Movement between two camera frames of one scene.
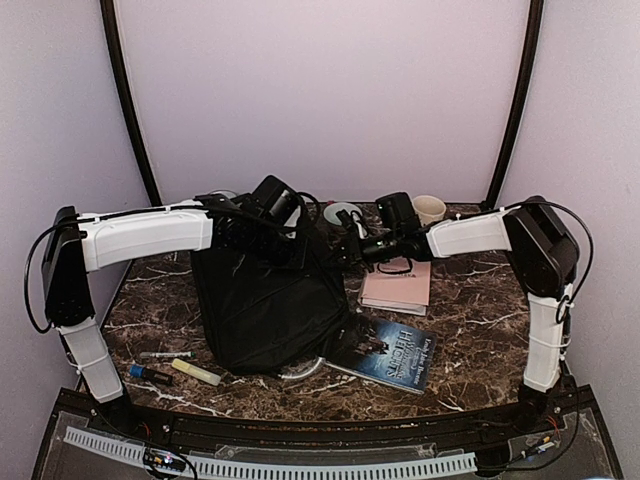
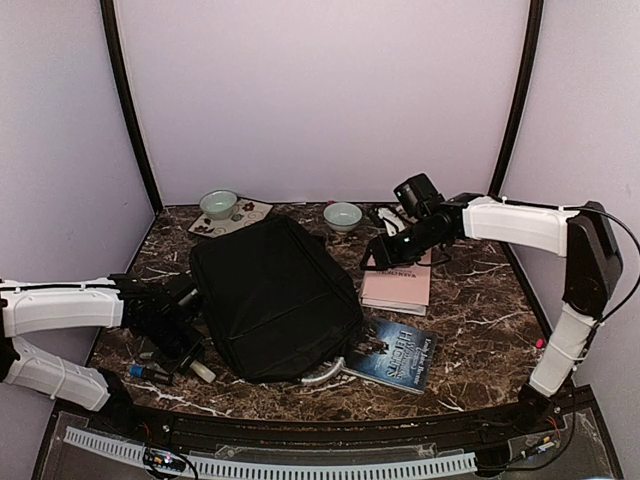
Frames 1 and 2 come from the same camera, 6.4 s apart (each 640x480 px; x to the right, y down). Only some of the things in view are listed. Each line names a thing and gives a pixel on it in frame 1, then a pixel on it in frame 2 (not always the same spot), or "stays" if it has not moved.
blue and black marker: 137,370 stays
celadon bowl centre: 331,211 stays
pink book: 397,284 stays
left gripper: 297,260 → 195,337
